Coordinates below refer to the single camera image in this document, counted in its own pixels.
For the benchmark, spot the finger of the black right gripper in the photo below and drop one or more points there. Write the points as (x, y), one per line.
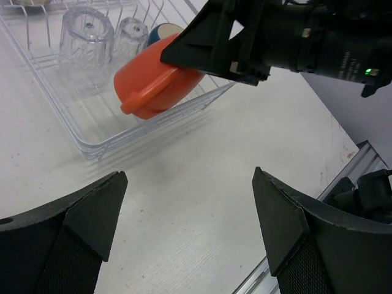
(205, 43)

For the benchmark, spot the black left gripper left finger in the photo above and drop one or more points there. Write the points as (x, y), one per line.
(59, 247)

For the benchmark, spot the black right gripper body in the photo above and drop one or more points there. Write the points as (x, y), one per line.
(343, 40)

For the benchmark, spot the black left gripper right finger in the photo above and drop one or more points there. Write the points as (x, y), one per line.
(321, 239)

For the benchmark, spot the dark blue ribbed mug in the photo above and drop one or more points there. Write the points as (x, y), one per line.
(163, 31)

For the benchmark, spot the orange ceramic mug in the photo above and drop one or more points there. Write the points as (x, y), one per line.
(147, 87)

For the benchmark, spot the small clear glass cup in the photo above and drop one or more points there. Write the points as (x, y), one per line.
(131, 37)

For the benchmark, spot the large clear glass tumbler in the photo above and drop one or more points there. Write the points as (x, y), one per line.
(86, 47)

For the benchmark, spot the beige and brown ceramic cup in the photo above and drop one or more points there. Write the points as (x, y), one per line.
(31, 3)

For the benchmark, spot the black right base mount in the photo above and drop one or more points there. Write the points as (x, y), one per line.
(369, 198)

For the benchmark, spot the aluminium mounting rail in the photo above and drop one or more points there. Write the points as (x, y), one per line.
(306, 245)

